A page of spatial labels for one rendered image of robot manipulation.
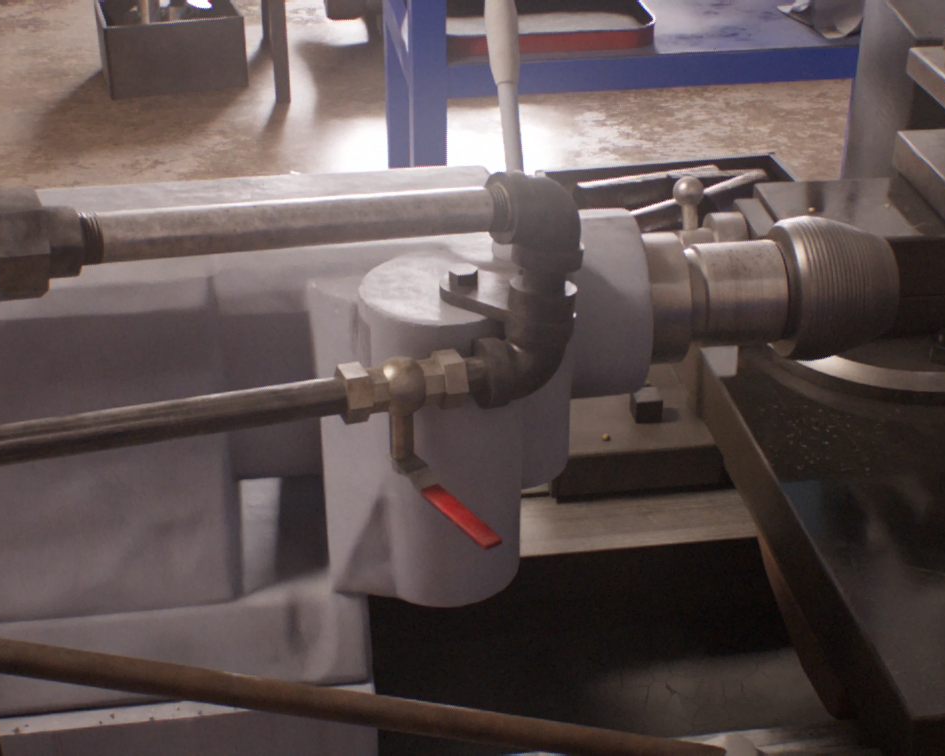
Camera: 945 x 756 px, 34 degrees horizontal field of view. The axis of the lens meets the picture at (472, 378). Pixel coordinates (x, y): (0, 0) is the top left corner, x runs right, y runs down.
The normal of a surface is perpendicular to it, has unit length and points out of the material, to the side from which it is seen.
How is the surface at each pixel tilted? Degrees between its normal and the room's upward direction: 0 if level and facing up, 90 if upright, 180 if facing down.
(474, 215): 81
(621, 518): 0
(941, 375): 50
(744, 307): 76
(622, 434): 0
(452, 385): 60
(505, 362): 45
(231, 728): 90
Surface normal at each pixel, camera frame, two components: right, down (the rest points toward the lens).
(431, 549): -0.14, 0.49
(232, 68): 0.29, 0.47
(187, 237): 0.47, 0.29
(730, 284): 0.11, -0.13
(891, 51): -1.00, 0.00
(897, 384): -0.11, -0.45
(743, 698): 0.14, -0.88
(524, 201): 0.46, -0.01
